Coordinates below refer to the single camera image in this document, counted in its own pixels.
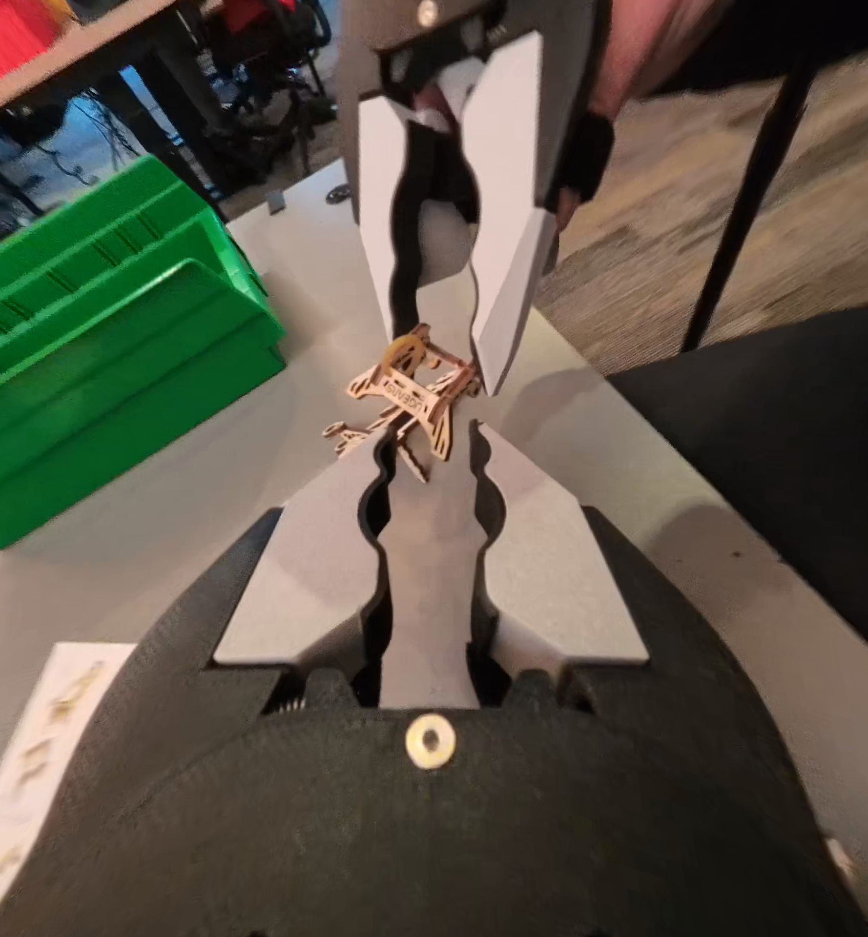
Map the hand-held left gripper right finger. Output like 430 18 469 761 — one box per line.
469 419 652 683

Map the red bin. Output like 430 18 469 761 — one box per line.
0 0 78 101

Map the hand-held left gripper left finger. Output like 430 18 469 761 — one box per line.
214 430 396 691

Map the black office chair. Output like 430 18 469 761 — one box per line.
200 0 341 158

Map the wooden table with black legs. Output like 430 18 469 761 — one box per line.
0 0 230 221

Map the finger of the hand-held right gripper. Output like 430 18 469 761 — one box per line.
465 32 559 398
358 94 442 346

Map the person's black trouser leg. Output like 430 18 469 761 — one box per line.
606 299 868 700

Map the person's right hand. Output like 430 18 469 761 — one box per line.
547 108 618 234

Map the green plastic bin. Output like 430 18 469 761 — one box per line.
0 154 271 360
0 258 290 551

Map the illustrated instruction sheet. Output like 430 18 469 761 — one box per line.
0 642 139 916

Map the black slanted table leg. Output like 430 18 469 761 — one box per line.
680 50 819 354

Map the wooden model part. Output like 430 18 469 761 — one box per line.
380 324 483 400

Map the printed wooden model frame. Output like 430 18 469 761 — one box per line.
323 366 479 486

